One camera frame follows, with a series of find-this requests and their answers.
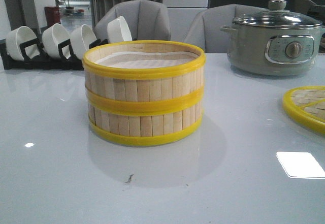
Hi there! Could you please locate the black dish rack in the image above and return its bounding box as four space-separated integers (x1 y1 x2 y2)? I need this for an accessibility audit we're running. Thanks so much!
1 35 108 70

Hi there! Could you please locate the bamboo steamer tier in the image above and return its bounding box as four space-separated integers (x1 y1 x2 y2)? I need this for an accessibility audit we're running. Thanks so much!
82 40 206 102
87 91 203 146

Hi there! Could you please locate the red bin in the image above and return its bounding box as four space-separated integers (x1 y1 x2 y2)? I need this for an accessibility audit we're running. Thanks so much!
44 6 60 27

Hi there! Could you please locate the right grey chair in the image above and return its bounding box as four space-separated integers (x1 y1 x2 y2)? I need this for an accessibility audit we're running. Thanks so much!
183 4 263 53

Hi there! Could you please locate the white bowl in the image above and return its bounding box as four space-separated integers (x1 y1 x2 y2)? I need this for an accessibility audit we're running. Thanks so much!
42 23 70 58
70 24 97 59
107 16 132 43
6 26 37 61

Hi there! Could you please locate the grey chair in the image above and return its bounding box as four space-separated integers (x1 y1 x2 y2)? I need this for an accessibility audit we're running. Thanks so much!
183 4 263 53
94 0 171 41

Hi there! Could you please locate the glass pot lid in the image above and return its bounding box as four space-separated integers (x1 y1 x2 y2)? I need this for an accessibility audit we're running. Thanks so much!
233 0 322 29

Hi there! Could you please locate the woven bamboo steamer lid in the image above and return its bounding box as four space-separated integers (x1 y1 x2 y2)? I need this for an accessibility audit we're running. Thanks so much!
282 86 324 135

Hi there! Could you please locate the white cabinet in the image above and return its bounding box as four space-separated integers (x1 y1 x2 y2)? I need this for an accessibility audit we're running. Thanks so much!
162 0 208 41

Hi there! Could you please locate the green electric cooking pot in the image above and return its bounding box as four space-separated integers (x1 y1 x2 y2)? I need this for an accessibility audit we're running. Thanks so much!
221 23 324 76

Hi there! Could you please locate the left grey chair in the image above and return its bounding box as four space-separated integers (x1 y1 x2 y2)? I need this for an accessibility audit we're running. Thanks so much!
94 0 171 41

